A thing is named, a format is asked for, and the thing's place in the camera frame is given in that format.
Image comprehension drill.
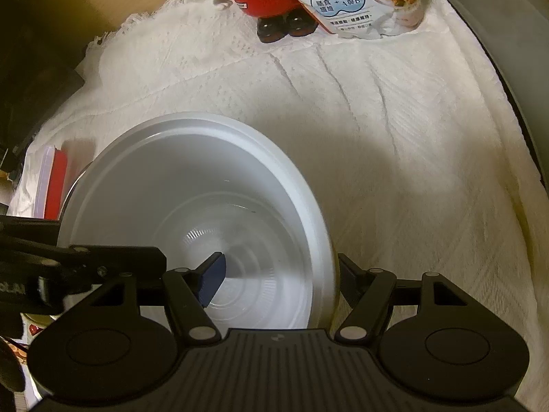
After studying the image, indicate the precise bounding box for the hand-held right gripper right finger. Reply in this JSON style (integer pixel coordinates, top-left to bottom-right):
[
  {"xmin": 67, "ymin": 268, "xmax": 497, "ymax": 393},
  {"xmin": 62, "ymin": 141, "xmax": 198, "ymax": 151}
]
[{"xmin": 335, "ymin": 253, "xmax": 470, "ymax": 346}]

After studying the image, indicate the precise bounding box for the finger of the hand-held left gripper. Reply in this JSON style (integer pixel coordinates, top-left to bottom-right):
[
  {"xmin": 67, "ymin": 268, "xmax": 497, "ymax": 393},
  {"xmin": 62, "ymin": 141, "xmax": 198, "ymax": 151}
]
[{"xmin": 64, "ymin": 245, "xmax": 168, "ymax": 293}]

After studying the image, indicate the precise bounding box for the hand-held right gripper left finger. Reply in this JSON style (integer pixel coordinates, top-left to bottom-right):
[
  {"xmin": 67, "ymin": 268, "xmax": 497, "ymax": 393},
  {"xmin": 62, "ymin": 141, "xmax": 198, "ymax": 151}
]
[{"xmin": 96, "ymin": 252, "xmax": 227, "ymax": 346}]

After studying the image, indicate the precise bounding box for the white disposable plastic bowl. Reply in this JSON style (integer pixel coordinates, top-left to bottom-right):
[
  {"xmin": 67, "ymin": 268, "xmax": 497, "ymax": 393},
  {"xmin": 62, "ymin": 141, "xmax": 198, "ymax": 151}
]
[{"xmin": 57, "ymin": 112, "xmax": 336, "ymax": 332}]

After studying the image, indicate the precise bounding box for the small printed can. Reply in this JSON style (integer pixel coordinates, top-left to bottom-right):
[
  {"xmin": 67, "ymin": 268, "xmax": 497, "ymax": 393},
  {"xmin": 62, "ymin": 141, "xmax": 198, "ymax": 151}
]
[{"xmin": 21, "ymin": 312, "xmax": 58, "ymax": 347}]

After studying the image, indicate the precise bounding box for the red lidded plastic container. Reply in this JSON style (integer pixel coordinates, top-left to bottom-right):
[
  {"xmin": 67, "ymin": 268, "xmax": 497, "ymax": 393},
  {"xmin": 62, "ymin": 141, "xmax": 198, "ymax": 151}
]
[{"xmin": 33, "ymin": 138, "xmax": 97, "ymax": 220}]

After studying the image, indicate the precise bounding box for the white textured cloth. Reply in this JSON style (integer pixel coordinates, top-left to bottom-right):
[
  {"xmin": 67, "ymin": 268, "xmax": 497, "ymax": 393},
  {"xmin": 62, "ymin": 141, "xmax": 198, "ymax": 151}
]
[{"xmin": 11, "ymin": 0, "xmax": 542, "ymax": 400}]

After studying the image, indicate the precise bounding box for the cereal bag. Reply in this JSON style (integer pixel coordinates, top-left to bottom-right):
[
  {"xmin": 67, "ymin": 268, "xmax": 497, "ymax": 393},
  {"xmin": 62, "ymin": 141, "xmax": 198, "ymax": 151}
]
[{"xmin": 266, "ymin": 0, "xmax": 435, "ymax": 40}]

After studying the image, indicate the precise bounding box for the red toy figure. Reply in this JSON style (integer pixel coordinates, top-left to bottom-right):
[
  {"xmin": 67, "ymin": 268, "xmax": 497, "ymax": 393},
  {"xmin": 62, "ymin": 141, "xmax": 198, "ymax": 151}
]
[{"xmin": 201, "ymin": 0, "xmax": 319, "ymax": 44}]

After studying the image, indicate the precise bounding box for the grey curved appliance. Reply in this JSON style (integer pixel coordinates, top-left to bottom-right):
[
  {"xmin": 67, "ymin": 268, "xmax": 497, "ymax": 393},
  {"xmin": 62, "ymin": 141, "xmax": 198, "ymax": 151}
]
[{"xmin": 431, "ymin": 0, "xmax": 549, "ymax": 181}]

